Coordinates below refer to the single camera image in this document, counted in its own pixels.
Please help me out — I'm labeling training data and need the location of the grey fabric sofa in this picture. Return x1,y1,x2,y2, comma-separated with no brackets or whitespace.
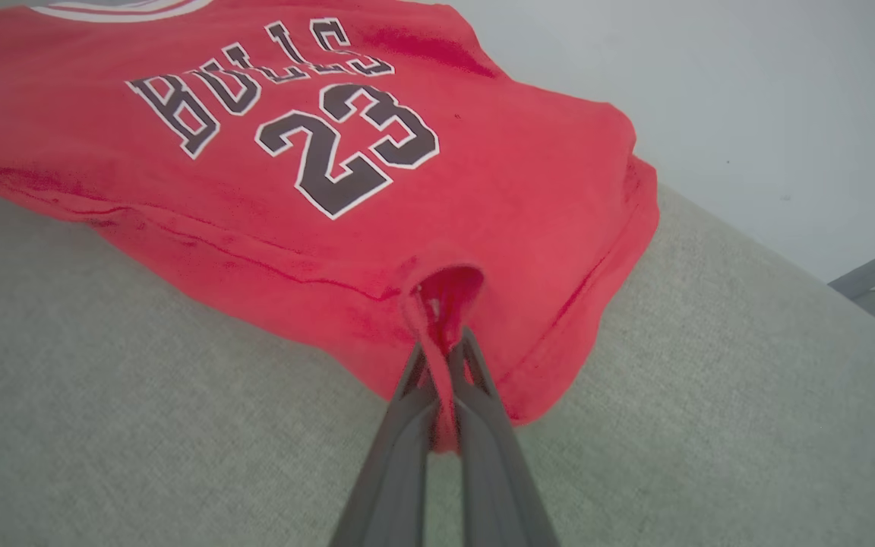
0,163,875,547

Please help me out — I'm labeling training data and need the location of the red Bulls basketball jersey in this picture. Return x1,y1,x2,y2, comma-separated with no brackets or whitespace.
0,0,661,455

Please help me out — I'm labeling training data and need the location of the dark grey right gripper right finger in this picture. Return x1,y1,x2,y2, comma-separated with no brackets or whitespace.
447,327,561,547

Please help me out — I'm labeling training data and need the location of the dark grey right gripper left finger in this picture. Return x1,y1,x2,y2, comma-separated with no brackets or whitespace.
328,340,440,547

